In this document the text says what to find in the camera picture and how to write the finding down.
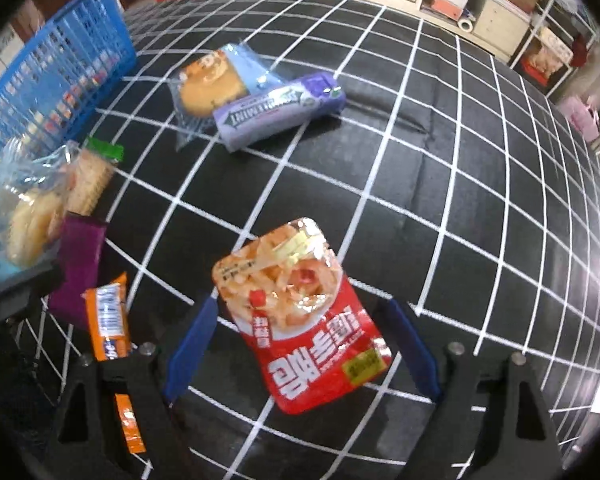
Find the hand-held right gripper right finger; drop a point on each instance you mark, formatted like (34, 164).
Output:
(415, 350)

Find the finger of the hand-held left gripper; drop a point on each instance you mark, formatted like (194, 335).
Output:
(15, 295)

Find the white paper roll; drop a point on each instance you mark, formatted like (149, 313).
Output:
(465, 25)

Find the red snack pouch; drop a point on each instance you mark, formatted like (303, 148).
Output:
(290, 310)

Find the clear cracker packet green ends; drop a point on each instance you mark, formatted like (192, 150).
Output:
(92, 185)

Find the blue plastic basket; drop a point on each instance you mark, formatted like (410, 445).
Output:
(55, 75)

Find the clear blue bread packet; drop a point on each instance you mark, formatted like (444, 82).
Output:
(30, 220)
(210, 87)

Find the purple gum box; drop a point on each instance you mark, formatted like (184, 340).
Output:
(275, 112)

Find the white shelf rack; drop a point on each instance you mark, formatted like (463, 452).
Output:
(545, 55)

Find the purple snack packet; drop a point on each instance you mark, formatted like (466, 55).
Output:
(77, 270)

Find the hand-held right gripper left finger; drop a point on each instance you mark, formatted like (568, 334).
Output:
(190, 350)

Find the pink bag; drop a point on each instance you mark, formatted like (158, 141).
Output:
(582, 117)

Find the orange snack packet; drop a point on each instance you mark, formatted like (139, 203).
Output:
(107, 315)

